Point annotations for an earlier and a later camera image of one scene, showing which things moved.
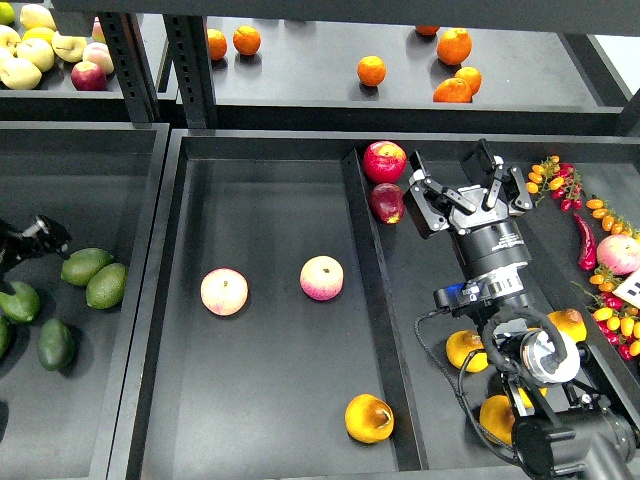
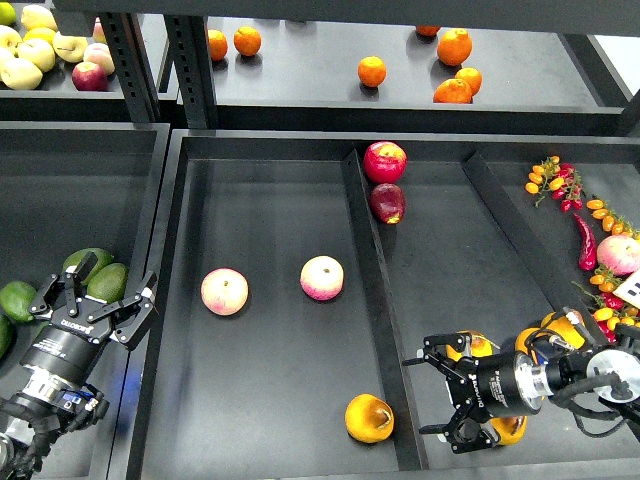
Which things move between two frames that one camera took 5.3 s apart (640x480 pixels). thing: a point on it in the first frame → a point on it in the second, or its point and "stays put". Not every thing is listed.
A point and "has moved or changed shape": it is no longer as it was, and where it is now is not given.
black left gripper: [18, 247] → [61, 352]
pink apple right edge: [619, 253] stays put
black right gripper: [488, 240] → [507, 383]
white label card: [629, 290] stays put
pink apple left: [224, 291] stays put
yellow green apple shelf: [69, 48] stays put
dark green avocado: [55, 344] has moved or changed shape
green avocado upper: [81, 265] stays put
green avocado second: [106, 288] stays put
